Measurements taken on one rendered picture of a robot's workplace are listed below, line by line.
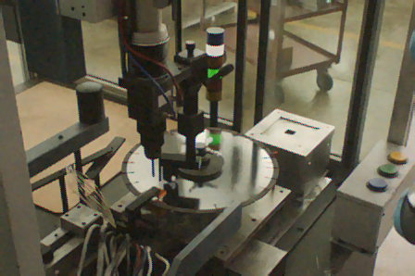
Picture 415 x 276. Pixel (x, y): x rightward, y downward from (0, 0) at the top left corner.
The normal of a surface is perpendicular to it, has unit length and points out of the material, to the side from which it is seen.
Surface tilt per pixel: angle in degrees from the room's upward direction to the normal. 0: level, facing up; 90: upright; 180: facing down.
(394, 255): 0
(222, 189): 0
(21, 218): 90
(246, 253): 0
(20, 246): 90
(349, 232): 90
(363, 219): 90
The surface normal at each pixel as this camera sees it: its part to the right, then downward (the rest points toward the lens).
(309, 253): 0.01, -0.86
